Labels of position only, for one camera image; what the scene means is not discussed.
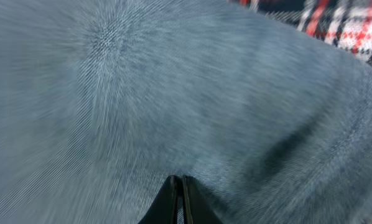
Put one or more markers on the red navy plaid shirt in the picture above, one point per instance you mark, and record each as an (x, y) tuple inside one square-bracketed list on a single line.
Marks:
[(344, 24)]

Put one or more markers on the blue denim jeans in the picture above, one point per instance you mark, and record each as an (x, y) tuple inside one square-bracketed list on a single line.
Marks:
[(100, 101)]

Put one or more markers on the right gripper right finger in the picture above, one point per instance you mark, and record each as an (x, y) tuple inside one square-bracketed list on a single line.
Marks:
[(196, 208)]

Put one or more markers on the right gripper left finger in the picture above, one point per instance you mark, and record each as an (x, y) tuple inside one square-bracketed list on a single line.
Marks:
[(163, 209)]

